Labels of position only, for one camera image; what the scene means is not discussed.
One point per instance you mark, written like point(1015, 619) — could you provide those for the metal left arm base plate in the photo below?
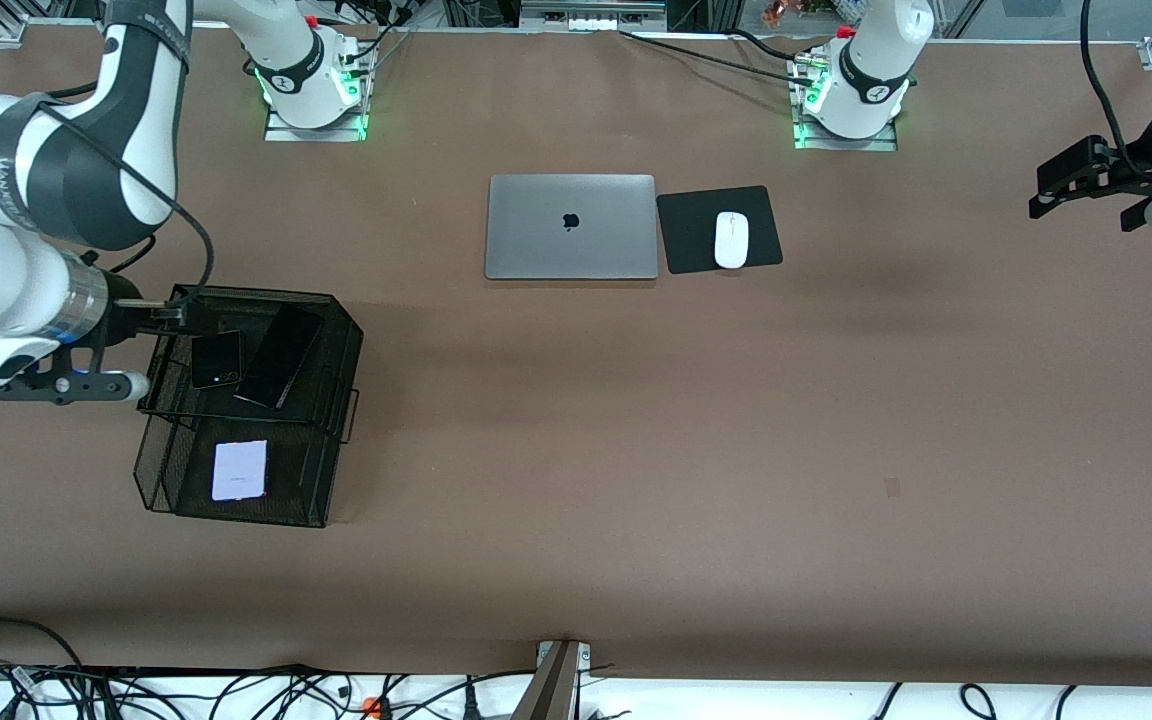
point(836, 145)

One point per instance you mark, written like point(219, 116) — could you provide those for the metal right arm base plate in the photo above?
point(281, 133)

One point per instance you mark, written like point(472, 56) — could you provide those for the silver closed laptop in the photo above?
point(536, 230)

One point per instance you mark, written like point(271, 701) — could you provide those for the white computer mouse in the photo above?
point(731, 240)

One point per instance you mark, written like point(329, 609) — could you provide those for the lavender white phone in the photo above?
point(239, 470)

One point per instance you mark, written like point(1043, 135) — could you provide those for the black mouse pad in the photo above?
point(686, 240)

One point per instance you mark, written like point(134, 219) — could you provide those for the white power strip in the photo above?
point(591, 20)

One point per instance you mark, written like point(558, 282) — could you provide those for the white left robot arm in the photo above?
point(871, 70)

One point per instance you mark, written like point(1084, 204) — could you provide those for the small black flip phone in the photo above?
point(214, 362)

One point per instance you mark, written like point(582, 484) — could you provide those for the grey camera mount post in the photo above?
point(554, 690)

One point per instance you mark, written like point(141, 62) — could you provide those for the long black smartphone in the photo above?
point(281, 355)

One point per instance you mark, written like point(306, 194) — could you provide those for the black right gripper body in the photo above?
point(123, 316)

